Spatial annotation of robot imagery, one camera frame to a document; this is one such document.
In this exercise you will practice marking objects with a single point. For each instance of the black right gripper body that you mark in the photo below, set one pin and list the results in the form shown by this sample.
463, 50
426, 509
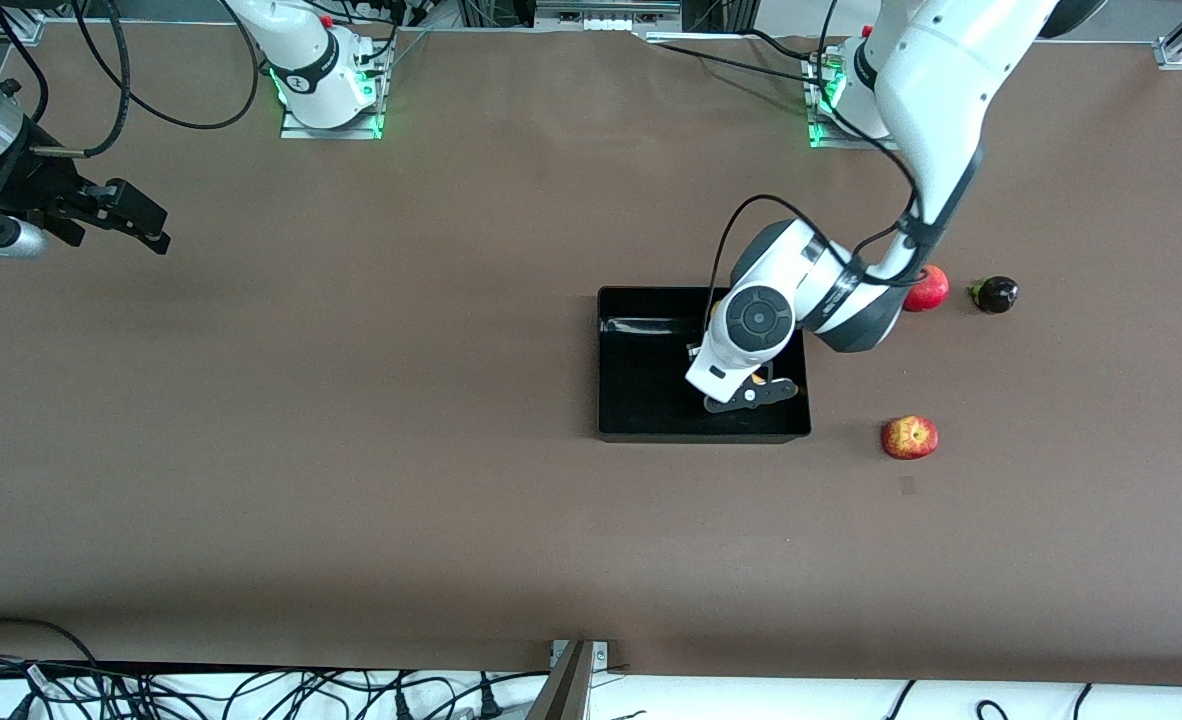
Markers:
39, 190

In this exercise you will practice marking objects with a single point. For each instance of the black rectangular plastic tray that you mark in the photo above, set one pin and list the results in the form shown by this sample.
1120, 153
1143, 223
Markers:
641, 390

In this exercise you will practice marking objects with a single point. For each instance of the red yellow apple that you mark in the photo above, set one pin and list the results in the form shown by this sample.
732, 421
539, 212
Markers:
910, 438

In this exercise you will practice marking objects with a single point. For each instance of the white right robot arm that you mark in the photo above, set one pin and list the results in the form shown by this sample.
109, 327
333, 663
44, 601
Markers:
311, 50

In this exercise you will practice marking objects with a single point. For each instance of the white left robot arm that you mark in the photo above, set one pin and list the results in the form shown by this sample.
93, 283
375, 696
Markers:
941, 80

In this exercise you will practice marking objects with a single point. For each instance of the red pomegranate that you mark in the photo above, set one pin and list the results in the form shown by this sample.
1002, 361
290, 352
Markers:
933, 290

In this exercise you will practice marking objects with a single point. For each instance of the dark purple mangosteen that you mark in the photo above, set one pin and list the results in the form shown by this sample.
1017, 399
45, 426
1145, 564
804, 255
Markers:
996, 295

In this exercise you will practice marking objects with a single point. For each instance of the grey metal beam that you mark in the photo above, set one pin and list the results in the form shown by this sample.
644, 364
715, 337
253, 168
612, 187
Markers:
563, 695

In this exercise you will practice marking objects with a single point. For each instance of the black power plug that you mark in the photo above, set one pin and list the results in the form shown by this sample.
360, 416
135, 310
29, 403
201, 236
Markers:
489, 700
403, 703

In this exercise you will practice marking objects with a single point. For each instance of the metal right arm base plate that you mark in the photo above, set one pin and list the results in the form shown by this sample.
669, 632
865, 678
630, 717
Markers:
296, 130

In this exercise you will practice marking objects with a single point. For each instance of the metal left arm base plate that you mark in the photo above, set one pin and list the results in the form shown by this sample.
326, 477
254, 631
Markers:
821, 140

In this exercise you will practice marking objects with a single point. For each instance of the metal corner bracket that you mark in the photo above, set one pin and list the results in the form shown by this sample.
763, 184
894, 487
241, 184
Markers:
599, 653

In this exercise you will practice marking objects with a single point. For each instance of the silver aluminium rail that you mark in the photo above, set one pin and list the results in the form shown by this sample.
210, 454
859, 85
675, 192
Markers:
606, 12

